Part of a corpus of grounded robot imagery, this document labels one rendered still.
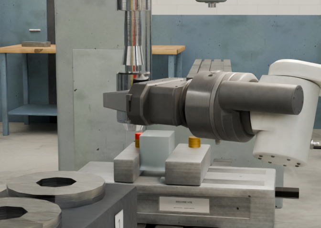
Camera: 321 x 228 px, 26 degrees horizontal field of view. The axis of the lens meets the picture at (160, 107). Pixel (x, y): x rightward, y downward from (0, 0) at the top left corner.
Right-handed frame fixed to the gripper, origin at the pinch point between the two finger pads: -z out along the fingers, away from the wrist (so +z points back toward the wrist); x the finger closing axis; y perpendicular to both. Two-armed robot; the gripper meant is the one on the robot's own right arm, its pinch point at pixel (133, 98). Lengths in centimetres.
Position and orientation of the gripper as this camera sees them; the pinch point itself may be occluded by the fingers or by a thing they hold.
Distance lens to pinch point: 97.1
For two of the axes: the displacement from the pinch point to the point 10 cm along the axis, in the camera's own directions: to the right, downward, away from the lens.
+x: -5.4, 1.2, -8.3
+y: 0.1, 9.9, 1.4
